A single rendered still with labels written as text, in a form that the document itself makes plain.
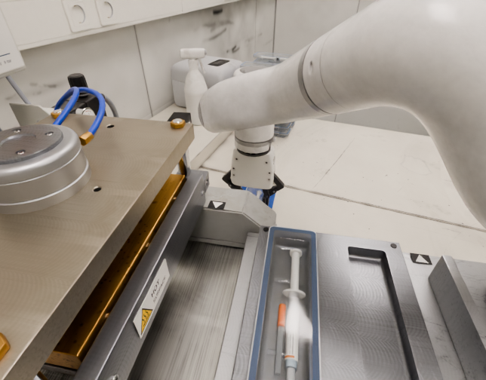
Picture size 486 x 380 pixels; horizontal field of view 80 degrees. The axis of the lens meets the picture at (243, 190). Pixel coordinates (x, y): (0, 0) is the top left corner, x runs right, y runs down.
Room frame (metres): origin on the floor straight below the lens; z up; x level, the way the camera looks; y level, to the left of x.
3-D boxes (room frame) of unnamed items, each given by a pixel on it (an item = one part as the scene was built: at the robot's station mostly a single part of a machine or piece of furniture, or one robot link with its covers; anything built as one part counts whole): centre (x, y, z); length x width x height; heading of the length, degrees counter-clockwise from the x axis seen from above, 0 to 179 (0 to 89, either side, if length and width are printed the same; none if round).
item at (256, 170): (0.57, -0.02, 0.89); 0.10 x 0.08 x 0.11; 77
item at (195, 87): (1.02, 0.16, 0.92); 0.09 x 0.08 x 0.25; 94
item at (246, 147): (0.57, -0.03, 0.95); 0.09 x 0.08 x 0.03; 77
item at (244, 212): (0.32, 0.07, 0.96); 0.26 x 0.05 x 0.07; 80
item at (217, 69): (1.19, 0.13, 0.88); 0.25 x 0.20 x 0.17; 62
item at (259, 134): (0.57, -0.02, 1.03); 0.09 x 0.08 x 0.13; 111
